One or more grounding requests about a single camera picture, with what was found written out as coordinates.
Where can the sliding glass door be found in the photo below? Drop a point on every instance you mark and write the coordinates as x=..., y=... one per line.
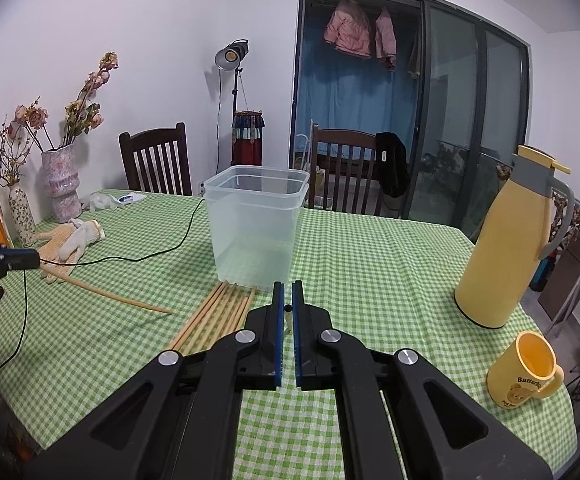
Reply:
x=450, y=110

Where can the red and blue hanging cloth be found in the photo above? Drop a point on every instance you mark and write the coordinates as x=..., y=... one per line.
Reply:
x=247, y=150

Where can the small pink jacket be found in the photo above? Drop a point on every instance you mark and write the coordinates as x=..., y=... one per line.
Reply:
x=386, y=35

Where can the studio light on stand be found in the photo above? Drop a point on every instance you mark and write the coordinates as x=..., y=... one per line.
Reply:
x=229, y=55

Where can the white and blue packet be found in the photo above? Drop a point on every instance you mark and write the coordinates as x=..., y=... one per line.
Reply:
x=129, y=198

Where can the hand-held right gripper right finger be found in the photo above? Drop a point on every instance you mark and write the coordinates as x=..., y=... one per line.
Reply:
x=298, y=340

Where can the yellow thermos jug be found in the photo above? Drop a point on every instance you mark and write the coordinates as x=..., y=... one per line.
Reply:
x=500, y=250

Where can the dried pink flowers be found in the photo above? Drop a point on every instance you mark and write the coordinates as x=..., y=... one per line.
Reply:
x=32, y=116

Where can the dark wooden chair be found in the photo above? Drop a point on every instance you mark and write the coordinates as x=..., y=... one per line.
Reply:
x=342, y=137
x=183, y=160

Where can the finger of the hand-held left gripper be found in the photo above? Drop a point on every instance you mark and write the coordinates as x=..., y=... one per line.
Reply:
x=19, y=258

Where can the green checkered tablecloth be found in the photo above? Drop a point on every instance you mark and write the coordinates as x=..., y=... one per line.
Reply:
x=370, y=270

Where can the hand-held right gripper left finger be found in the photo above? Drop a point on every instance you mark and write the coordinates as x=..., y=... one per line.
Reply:
x=278, y=340

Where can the large pink jacket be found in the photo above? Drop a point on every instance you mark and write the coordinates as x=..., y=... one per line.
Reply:
x=347, y=30

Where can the clear plastic container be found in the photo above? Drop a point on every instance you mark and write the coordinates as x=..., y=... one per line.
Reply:
x=255, y=230

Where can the bundle of wooden chopsticks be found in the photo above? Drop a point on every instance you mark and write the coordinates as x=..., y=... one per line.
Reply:
x=204, y=317

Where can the yellow mug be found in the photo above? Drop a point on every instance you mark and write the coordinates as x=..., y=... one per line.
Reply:
x=512, y=385

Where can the pink speckled ceramic vase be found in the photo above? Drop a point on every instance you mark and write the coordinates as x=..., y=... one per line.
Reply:
x=62, y=185

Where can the blue curtain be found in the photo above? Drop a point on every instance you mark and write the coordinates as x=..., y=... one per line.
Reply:
x=355, y=95

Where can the small floral vase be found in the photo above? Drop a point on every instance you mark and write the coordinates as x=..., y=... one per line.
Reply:
x=22, y=215

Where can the white knit work glove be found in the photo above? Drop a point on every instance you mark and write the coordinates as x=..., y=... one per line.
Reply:
x=82, y=242

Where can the long wooden chopstick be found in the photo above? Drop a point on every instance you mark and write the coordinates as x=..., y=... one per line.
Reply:
x=119, y=297

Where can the blue and red floor appliance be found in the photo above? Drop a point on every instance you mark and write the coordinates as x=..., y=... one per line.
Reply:
x=545, y=272

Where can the crumpled clear plastic glove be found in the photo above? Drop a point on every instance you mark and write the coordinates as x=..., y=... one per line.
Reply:
x=97, y=202

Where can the dried twig branches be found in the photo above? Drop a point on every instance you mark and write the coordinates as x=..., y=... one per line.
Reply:
x=7, y=160

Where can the olive hanging garment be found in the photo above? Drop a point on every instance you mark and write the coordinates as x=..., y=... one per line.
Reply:
x=414, y=60

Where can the black garment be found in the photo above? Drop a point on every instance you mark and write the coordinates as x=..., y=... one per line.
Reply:
x=392, y=165

